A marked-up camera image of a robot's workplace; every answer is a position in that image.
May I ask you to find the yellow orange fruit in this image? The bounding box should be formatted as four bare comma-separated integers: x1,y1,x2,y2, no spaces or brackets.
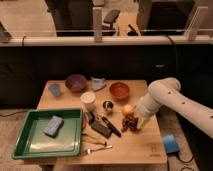
122,104,134,116

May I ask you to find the green plastic tray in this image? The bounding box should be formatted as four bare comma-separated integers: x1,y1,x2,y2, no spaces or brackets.
12,108,83,160

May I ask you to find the purple bowl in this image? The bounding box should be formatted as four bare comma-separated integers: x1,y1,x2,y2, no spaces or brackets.
65,74,87,92

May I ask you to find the yellow banana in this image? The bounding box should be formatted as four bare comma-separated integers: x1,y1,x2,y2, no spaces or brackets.
82,131,107,146

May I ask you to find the black office chair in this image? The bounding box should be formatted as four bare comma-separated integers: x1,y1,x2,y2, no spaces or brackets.
102,9,120,36

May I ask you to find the red bowl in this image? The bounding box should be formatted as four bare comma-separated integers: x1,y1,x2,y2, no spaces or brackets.
109,82,129,101

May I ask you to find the white cup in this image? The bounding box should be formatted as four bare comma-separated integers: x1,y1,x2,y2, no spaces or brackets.
80,92,96,111

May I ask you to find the small metal cup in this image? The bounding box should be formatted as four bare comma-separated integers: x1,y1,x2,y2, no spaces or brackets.
103,101,114,114

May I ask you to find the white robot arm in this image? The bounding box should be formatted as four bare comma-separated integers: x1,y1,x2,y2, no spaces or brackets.
136,77,213,139

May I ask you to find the blue sponge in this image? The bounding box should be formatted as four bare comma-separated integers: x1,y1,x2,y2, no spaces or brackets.
43,116,64,137

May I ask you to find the purple grape bunch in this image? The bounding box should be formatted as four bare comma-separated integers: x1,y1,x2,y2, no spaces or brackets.
122,116,138,132

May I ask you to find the silver fork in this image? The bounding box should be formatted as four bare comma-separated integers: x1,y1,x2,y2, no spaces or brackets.
82,145,113,155

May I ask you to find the dark rectangular block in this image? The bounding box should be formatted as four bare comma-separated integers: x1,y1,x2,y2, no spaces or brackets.
91,121,112,138

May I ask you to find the blue object on floor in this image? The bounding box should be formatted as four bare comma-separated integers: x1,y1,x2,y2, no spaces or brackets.
163,135,180,154

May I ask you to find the blue cup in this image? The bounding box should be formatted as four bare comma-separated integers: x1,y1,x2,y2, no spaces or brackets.
48,83,61,97

